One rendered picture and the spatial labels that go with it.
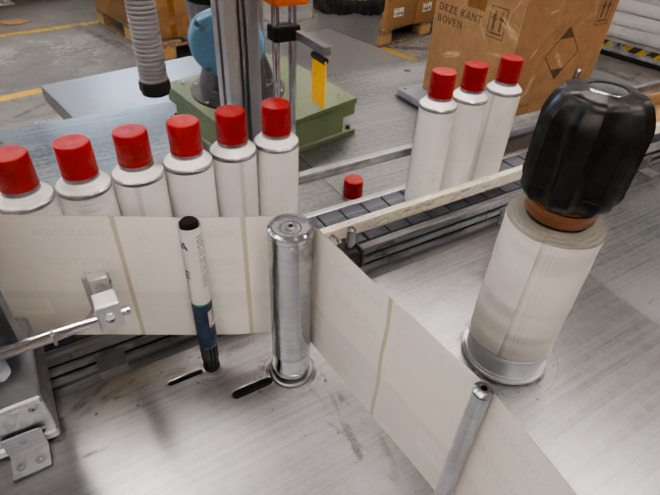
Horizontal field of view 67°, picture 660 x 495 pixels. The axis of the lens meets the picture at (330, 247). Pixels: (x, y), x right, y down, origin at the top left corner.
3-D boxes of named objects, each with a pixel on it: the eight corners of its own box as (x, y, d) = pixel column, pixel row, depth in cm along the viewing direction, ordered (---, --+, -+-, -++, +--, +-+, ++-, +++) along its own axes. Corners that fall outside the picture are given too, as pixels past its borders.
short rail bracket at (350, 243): (341, 308, 66) (348, 237, 59) (330, 295, 68) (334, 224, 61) (361, 301, 68) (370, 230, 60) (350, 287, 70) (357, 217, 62)
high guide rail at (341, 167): (118, 233, 58) (115, 223, 57) (115, 228, 59) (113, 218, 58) (660, 87, 103) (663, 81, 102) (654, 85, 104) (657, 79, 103)
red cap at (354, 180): (339, 194, 88) (340, 178, 86) (350, 187, 90) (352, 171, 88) (355, 201, 86) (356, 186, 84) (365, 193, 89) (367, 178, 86)
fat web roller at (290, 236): (281, 396, 50) (277, 249, 38) (261, 362, 53) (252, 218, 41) (321, 377, 52) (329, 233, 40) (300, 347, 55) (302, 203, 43)
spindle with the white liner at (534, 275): (503, 400, 51) (626, 124, 32) (444, 339, 56) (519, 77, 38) (562, 364, 54) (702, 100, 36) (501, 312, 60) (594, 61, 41)
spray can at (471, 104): (446, 203, 78) (476, 73, 65) (425, 188, 82) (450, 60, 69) (470, 195, 80) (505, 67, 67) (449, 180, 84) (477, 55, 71)
